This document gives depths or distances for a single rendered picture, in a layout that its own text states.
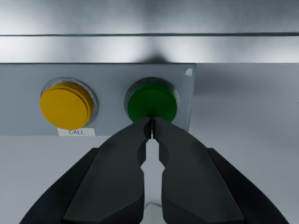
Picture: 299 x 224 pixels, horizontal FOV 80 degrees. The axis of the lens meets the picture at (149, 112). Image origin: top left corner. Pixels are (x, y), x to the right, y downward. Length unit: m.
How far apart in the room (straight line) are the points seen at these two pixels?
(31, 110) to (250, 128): 0.29
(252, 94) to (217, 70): 0.07
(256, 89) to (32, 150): 0.37
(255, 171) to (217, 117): 0.14
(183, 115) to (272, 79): 0.17
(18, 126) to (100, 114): 0.08
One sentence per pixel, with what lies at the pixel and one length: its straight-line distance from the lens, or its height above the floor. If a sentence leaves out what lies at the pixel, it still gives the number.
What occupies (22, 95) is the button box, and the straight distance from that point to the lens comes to 0.18.
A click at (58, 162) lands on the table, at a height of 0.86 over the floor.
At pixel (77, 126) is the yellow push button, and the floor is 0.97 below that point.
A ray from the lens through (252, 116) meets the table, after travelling 0.32.
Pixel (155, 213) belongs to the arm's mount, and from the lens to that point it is 0.41.
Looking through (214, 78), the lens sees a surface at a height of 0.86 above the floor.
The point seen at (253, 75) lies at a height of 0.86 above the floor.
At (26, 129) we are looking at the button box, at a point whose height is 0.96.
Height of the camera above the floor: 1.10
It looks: 62 degrees down
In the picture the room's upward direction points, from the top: 179 degrees counter-clockwise
